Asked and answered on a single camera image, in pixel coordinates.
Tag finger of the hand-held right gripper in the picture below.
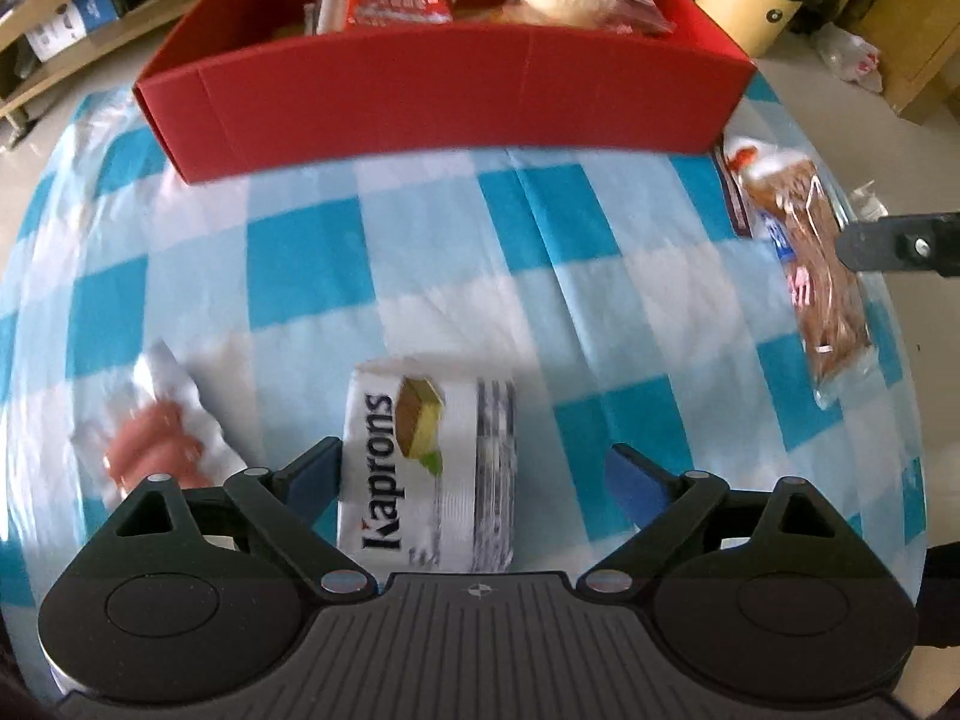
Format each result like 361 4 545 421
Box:
836 214 960 277

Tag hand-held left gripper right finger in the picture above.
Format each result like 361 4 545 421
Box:
577 442 837 601

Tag red cardboard box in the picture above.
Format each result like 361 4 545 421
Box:
133 0 757 185

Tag white wafer packet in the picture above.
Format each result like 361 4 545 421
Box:
337 358 518 573

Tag blue white checkered tablecloth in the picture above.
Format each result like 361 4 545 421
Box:
0 67 932 691

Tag brown bread packet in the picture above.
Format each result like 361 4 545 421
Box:
712 133 878 412

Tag clear sausage packet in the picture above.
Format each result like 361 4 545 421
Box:
69 341 253 535

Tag crumpled white plastic bag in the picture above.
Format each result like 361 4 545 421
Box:
814 22 887 95

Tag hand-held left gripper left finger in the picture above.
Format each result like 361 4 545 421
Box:
116 435 376 605

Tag blue and white carton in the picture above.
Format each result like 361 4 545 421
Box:
26 0 125 61

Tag long wooden tv cabinet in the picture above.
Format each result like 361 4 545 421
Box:
0 0 960 125

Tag small clear plastic wrapper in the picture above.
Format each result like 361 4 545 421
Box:
851 180 890 223

